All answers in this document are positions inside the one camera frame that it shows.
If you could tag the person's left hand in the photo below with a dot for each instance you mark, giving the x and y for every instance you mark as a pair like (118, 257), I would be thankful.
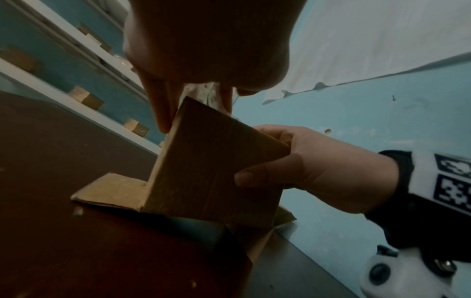
(206, 40)

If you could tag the person's right hand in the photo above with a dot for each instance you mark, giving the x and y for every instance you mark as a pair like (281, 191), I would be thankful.
(331, 168)

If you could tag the brown cardboard box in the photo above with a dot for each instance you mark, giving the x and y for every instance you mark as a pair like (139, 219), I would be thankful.
(209, 166)

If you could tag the person's right forearm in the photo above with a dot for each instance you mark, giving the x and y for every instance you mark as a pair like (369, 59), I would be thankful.
(401, 224)

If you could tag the white crumpled paper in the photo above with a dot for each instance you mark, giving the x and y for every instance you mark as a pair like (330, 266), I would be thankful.
(202, 93)

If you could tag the white wristband with black marker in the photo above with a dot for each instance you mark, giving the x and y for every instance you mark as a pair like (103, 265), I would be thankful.
(423, 177)

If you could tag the wooden block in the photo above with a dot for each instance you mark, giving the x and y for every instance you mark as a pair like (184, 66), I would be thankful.
(136, 127)
(86, 97)
(18, 59)
(94, 37)

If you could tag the white sheet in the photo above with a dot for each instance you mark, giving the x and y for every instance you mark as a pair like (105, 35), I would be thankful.
(368, 37)

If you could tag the white shelf board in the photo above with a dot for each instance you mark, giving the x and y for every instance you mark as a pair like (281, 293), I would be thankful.
(66, 32)
(73, 101)

